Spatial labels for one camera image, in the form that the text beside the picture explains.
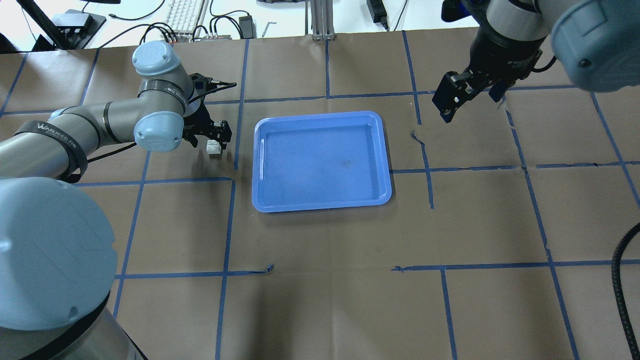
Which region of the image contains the blue plastic tray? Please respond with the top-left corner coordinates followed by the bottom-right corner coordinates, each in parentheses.
top-left (251, 111), bottom-right (393, 214)

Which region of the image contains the black power adapter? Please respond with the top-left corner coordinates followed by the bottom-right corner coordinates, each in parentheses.
top-left (238, 14), bottom-right (256, 39)

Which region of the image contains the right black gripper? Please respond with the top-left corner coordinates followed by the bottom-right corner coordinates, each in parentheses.
top-left (432, 35), bottom-right (543, 124)

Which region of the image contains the black monitor stand base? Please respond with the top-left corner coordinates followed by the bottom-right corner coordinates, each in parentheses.
top-left (30, 9), bottom-right (106, 51)

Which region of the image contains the white block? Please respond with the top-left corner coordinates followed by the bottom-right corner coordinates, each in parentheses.
top-left (205, 139), bottom-right (224, 158)

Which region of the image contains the white keyboard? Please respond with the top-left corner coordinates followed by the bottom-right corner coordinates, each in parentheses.
top-left (162, 0), bottom-right (210, 35)

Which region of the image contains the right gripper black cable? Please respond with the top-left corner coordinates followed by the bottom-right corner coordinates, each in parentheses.
top-left (611, 222), bottom-right (640, 360)

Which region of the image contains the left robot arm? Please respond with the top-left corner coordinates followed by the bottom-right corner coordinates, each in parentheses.
top-left (0, 41), bottom-right (236, 360)

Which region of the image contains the aluminium frame post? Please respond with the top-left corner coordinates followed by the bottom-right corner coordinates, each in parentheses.
top-left (306, 0), bottom-right (336, 42)

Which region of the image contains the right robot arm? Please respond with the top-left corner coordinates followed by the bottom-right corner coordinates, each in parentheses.
top-left (432, 0), bottom-right (640, 123)

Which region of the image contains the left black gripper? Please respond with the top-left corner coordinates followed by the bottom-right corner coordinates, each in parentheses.
top-left (183, 73), bottom-right (233, 151)

